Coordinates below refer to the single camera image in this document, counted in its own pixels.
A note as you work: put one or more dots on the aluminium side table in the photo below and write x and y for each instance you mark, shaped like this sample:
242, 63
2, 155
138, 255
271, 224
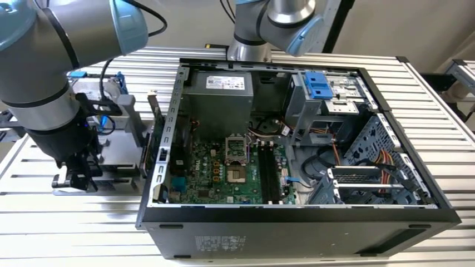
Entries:
463, 69

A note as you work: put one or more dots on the teal port connector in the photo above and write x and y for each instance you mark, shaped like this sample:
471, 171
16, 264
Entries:
177, 185

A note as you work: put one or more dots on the black square chip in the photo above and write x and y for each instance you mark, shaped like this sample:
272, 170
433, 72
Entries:
204, 193

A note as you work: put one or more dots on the grey parts rack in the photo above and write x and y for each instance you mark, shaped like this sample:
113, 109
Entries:
128, 111

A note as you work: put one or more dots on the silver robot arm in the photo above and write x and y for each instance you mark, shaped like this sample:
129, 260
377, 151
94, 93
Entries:
44, 69

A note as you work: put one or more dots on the CPU socket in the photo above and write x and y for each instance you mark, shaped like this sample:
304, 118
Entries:
236, 174

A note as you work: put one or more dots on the graphics card with metal bracket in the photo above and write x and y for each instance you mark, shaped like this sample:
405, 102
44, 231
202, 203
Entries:
157, 119

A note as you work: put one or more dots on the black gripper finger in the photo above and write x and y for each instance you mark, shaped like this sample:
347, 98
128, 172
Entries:
78, 178

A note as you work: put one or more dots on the black RAM slot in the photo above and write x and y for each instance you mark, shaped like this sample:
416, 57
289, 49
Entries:
267, 172
271, 172
276, 172
263, 172

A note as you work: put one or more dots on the metal disk bay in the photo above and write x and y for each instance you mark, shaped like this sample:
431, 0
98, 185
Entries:
323, 192

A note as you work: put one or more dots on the black PC case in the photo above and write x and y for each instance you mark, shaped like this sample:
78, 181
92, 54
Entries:
259, 236

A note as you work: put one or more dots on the black upright post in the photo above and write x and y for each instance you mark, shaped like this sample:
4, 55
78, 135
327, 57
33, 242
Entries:
343, 27

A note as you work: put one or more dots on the blue plastic drive latch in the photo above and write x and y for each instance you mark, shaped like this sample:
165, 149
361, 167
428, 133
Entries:
316, 86

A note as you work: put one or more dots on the grey metal drive cage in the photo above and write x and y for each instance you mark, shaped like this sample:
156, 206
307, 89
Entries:
304, 111

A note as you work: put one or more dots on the hard disk in blue carrier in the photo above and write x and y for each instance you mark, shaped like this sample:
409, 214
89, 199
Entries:
88, 87

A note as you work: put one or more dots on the green motherboard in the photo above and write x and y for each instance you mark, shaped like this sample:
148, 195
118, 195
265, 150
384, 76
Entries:
200, 178

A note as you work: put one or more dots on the grey power supply unit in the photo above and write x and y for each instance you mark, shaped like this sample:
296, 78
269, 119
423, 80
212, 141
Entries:
218, 111

